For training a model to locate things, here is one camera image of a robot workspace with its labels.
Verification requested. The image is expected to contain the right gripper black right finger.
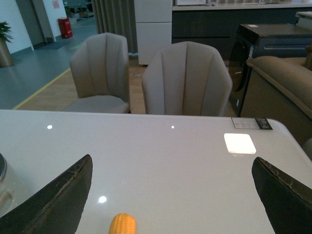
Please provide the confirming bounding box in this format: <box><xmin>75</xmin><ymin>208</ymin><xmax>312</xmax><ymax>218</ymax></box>
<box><xmin>252</xmin><ymin>157</ymin><xmax>312</xmax><ymax>234</ymax></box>

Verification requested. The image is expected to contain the yellow corn cob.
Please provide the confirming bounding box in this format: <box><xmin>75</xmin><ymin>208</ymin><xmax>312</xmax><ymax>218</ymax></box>
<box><xmin>109</xmin><ymin>213</ymin><xmax>137</xmax><ymax>234</ymax></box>

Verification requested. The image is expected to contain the right beige upholstered chair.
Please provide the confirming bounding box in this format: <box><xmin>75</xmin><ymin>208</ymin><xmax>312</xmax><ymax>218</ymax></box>
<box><xmin>142</xmin><ymin>41</ymin><xmax>232</xmax><ymax>117</ymax></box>

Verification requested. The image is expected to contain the beige sofa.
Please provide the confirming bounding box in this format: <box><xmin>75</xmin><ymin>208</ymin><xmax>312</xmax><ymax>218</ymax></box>
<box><xmin>240</xmin><ymin>46</ymin><xmax>312</xmax><ymax>134</ymax></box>

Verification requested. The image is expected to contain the potted green plant gold planter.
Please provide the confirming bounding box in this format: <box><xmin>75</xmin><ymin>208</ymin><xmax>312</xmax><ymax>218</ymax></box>
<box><xmin>0</xmin><ymin>21</ymin><xmax>14</xmax><ymax>68</ymax></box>

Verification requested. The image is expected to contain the left beige upholstered chair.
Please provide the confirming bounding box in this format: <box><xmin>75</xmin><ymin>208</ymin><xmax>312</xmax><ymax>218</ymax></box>
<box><xmin>64</xmin><ymin>33</ymin><xmax>131</xmax><ymax>114</ymax></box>

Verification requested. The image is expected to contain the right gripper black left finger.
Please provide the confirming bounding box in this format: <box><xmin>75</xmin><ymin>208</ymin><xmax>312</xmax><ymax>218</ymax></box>
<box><xmin>0</xmin><ymin>155</ymin><xmax>93</xmax><ymax>234</ymax></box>

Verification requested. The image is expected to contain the dark kitchen counter cabinet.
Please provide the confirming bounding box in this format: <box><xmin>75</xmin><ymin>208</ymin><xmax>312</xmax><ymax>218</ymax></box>
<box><xmin>172</xmin><ymin>0</ymin><xmax>312</xmax><ymax>60</ymax></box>

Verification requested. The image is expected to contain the beige upholstered chair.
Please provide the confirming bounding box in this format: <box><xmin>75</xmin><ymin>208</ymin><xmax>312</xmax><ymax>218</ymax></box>
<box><xmin>64</xmin><ymin>33</ymin><xmax>131</xmax><ymax>114</ymax></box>
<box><xmin>142</xmin><ymin>41</ymin><xmax>232</xmax><ymax>117</ymax></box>

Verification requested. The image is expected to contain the grey curtain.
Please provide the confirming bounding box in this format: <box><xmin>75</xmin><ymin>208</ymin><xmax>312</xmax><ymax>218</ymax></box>
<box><xmin>91</xmin><ymin>0</ymin><xmax>138</xmax><ymax>54</ymax></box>

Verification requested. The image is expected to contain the black white table label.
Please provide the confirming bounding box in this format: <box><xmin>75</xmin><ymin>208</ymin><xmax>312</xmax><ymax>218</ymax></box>
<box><xmin>231</xmin><ymin>117</ymin><xmax>272</xmax><ymax>130</ymax></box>

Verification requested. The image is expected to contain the red fire extinguisher box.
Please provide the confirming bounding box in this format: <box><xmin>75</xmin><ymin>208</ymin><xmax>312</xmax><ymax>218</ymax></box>
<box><xmin>58</xmin><ymin>18</ymin><xmax>73</xmax><ymax>39</ymax></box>

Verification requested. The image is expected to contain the white refrigerator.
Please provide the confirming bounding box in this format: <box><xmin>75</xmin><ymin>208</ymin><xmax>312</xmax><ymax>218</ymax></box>
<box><xmin>134</xmin><ymin>0</ymin><xmax>173</xmax><ymax>65</ymax></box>

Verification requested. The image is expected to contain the steel pot with beige handles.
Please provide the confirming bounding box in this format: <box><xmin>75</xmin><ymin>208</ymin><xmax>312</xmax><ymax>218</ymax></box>
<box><xmin>0</xmin><ymin>155</ymin><xmax>15</xmax><ymax>216</ymax></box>

